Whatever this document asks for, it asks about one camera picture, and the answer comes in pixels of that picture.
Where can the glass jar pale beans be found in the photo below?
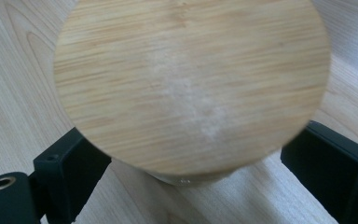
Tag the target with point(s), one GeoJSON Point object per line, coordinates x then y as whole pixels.
{"type": "Point", "coordinates": [189, 84]}

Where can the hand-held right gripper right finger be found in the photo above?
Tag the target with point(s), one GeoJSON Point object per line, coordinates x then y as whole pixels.
{"type": "Point", "coordinates": [332, 168]}

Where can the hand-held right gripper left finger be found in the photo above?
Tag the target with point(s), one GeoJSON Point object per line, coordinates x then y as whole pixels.
{"type": "Point", "coordinates": [71, 174]}

